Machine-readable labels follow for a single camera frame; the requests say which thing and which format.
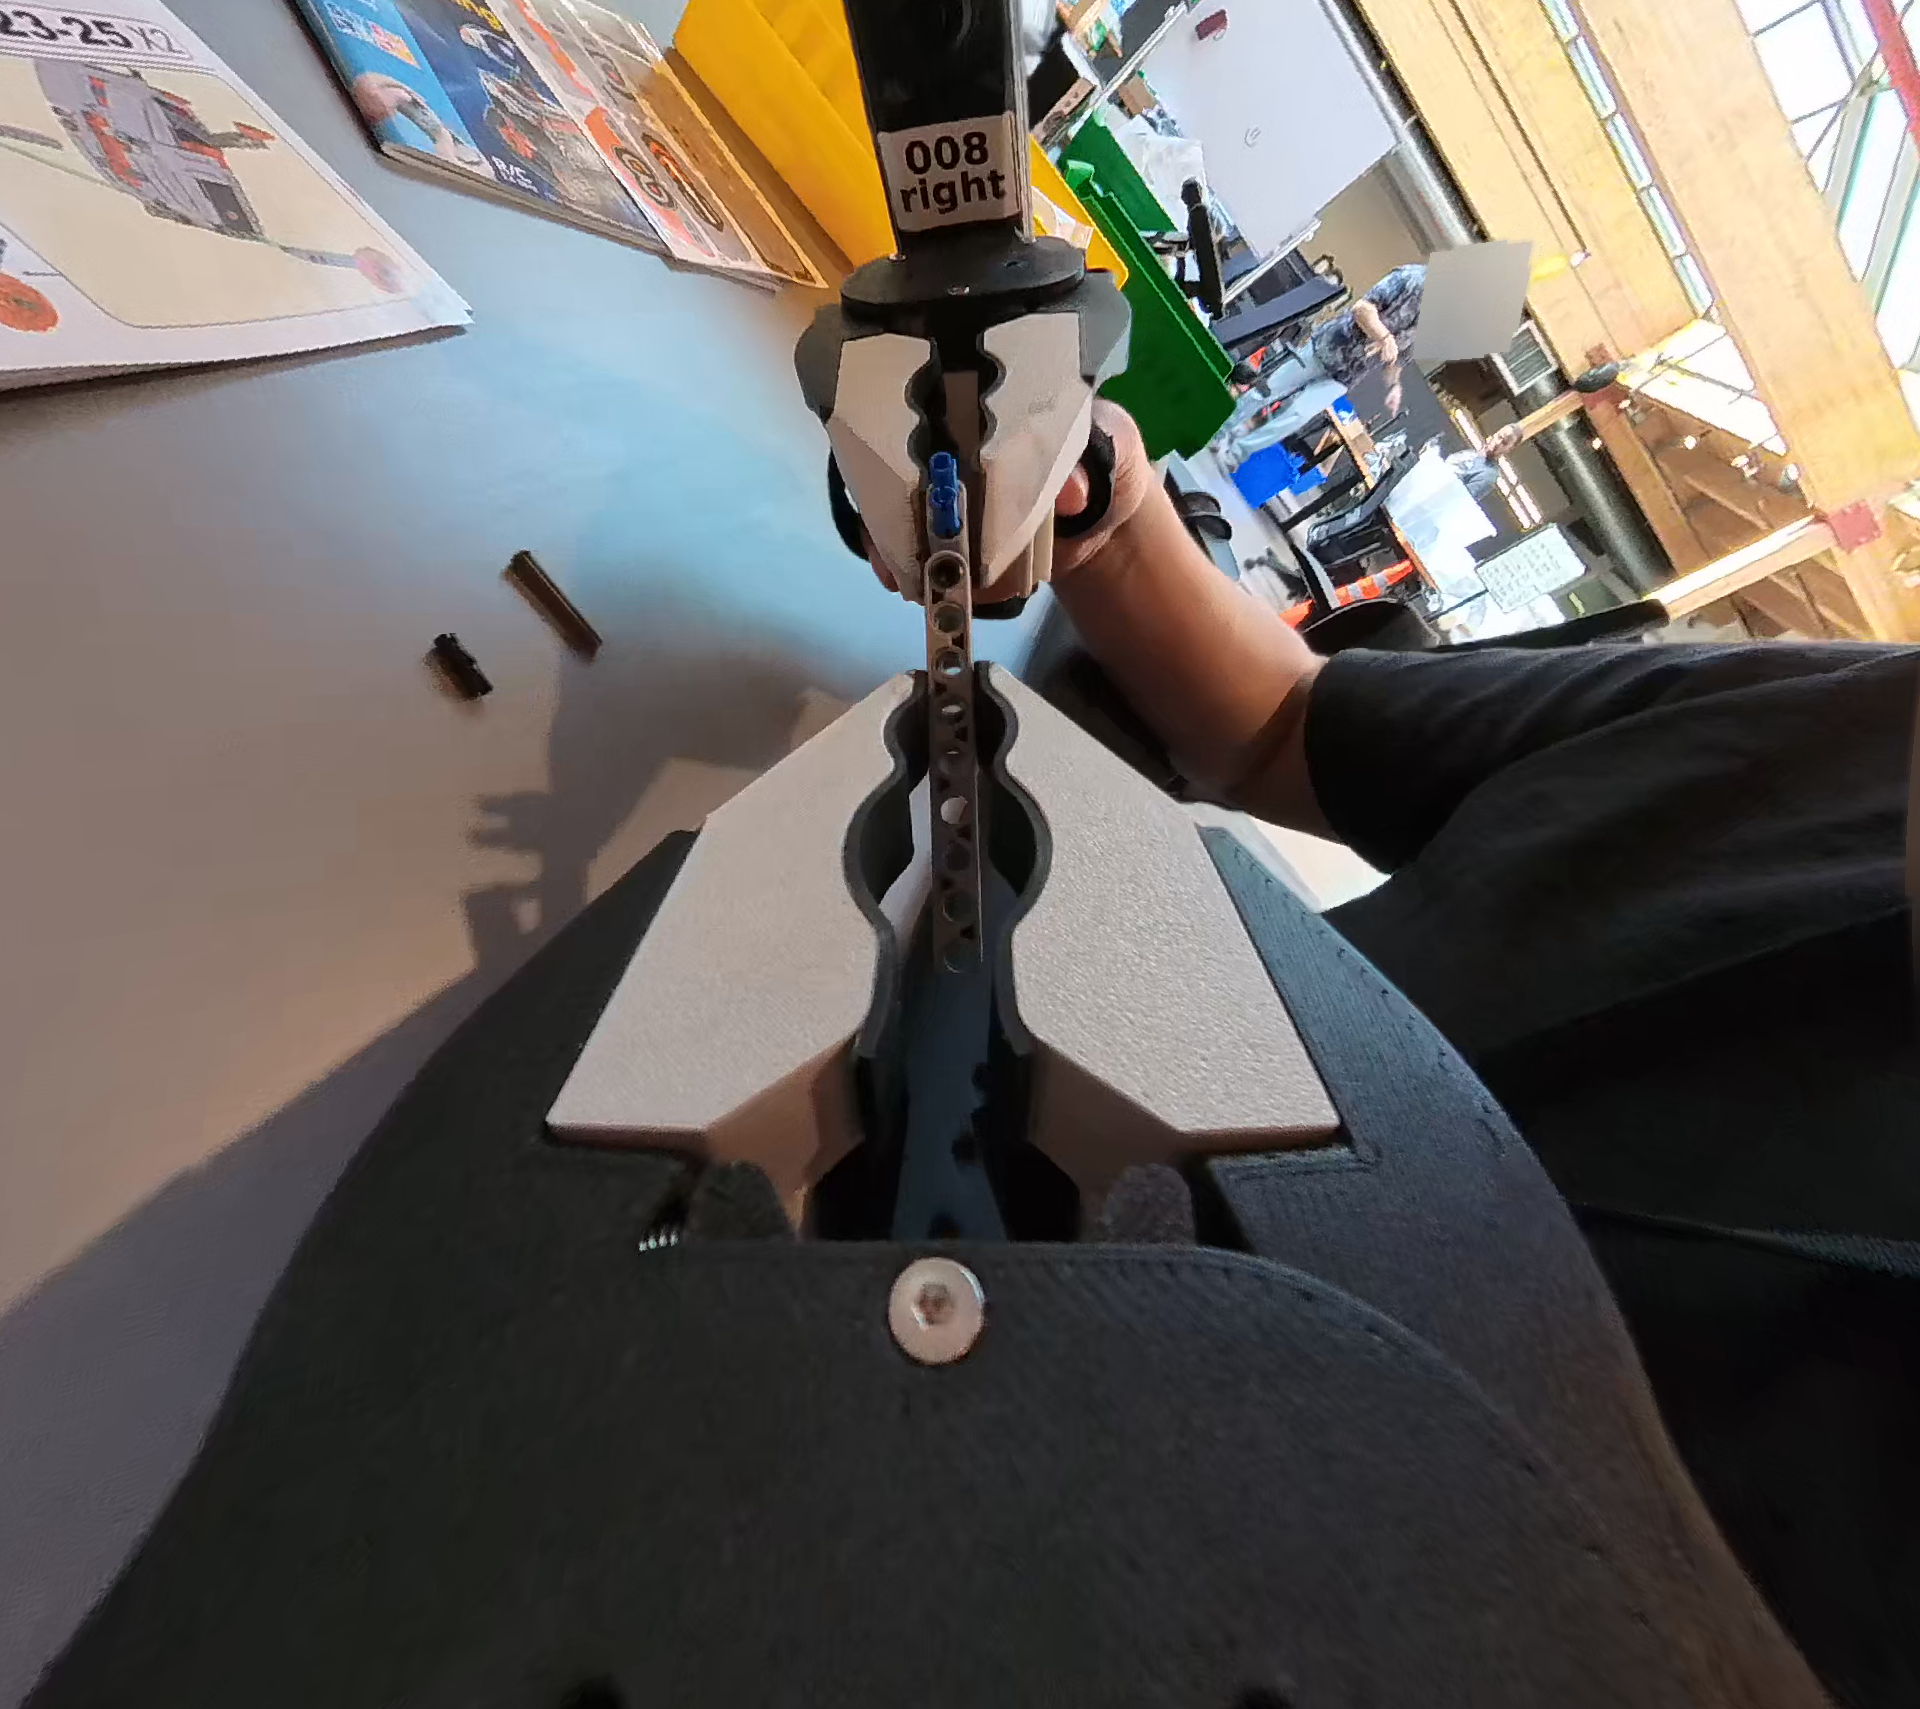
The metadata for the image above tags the white whiteboard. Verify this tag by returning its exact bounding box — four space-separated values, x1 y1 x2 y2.
1137 0 1409 259

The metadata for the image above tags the grey desk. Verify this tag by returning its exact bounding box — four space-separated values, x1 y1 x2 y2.
0 0 1390 1709

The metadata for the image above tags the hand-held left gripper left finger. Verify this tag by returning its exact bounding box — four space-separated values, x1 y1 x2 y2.
546 674 920 1231

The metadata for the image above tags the open white instruction manual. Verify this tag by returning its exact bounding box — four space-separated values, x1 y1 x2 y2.
0 0 476 393

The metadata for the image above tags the person's right forearm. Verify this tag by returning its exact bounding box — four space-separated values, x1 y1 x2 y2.
1051 508 1359 841

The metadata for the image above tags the grey perforated toy beam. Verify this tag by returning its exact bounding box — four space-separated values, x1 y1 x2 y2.
920 543 994 971

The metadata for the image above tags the blue instruction booklet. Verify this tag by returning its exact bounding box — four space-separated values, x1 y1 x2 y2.
208 0 666 250

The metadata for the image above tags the person's right hand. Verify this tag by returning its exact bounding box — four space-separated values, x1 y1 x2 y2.
862 395 1164 616

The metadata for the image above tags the green plastic bin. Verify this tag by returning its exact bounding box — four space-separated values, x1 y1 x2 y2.
1056 116 1240 462

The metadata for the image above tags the orange sticker sheet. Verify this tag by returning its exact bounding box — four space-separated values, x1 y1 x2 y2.
423 0 831 295

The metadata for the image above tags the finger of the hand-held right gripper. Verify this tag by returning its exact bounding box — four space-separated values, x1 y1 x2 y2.
825 334 945 603
961 318 1085 607

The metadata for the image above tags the dark brown toy axle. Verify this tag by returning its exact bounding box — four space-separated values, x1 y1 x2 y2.
505 549 606 662

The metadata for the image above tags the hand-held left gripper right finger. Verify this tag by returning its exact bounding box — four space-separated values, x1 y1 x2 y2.
982 667 1344 1209

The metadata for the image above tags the yellow plastic bin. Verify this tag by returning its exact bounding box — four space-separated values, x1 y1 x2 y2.
672 0 1130 289

